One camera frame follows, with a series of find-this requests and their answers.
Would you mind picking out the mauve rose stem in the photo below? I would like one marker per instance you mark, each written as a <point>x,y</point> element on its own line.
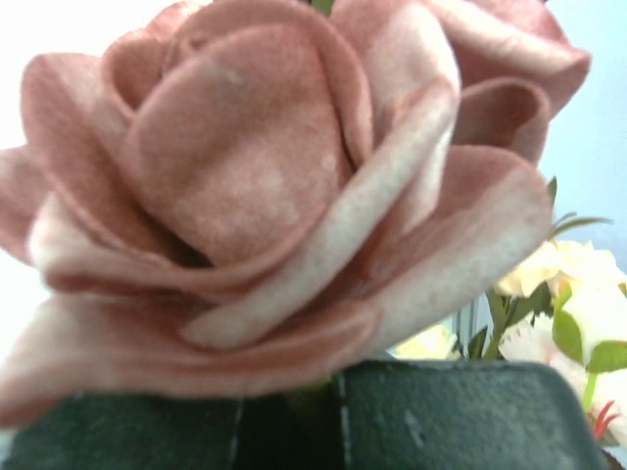
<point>244,197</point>

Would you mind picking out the pale pink rose stem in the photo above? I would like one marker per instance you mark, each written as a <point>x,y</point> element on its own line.
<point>565,306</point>

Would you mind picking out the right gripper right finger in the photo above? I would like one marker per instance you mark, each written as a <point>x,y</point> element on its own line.
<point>461,415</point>

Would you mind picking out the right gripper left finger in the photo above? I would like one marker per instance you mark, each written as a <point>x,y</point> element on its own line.
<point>144,432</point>

